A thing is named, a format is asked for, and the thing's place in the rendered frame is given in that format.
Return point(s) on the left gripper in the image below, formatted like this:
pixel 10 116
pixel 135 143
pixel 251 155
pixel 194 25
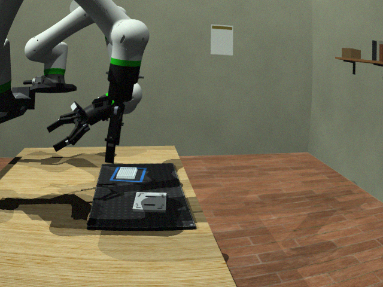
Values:
pixel 81 125

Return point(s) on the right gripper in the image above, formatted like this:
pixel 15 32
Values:
pixel 119 94

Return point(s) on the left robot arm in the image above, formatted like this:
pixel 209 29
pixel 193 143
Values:
pixel 49 49

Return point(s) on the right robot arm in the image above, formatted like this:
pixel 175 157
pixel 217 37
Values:
pixel 128 37

